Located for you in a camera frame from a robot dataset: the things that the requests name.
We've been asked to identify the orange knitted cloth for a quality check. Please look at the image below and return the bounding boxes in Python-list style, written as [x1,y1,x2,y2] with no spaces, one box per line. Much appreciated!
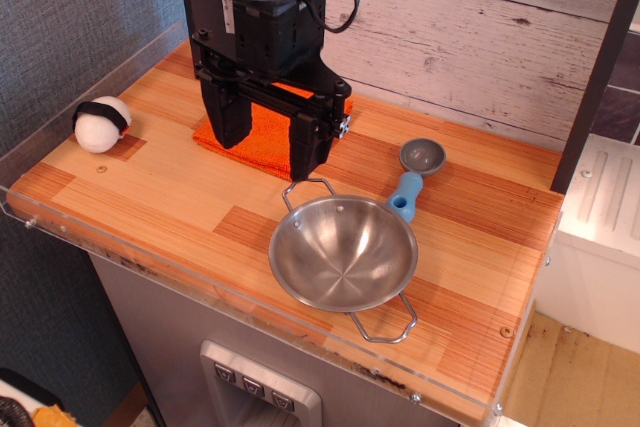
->
[192,82,354,183]

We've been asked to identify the white toy sink unit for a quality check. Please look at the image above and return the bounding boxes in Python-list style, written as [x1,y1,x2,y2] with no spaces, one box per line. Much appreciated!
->
[534,135,639,352]

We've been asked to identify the clear acrylic table guard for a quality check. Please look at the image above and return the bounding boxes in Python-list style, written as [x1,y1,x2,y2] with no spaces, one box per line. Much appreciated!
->
[9,45,561,426]

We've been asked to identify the grey cabinet button panel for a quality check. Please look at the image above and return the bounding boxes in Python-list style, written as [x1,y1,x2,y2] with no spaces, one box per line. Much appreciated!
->
[200,340,323,426]

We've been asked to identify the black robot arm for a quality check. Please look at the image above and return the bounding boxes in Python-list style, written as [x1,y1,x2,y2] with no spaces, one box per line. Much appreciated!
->
[192,0,356,181]

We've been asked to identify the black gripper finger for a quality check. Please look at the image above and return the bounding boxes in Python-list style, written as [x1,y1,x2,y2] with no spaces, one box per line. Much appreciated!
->
[201,80,252,149]
[289,113,333,181]

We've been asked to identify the white plush sushi toy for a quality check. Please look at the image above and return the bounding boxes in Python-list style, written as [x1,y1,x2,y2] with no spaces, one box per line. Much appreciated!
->
[72,96,132,153]

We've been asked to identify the grey blue ice cream scoop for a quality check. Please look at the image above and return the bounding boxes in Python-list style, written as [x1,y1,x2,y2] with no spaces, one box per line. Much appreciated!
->
[386,138,447,223]

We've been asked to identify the dark vertical frame post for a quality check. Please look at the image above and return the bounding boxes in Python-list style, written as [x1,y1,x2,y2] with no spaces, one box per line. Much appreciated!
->
[550,0,639,194]

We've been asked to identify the stainless steel pot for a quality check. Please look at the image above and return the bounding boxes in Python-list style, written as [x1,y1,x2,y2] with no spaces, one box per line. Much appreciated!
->
[268,172,424,325]

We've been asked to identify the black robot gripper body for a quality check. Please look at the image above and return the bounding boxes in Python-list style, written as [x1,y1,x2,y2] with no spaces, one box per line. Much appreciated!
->
[192,0,351,139]

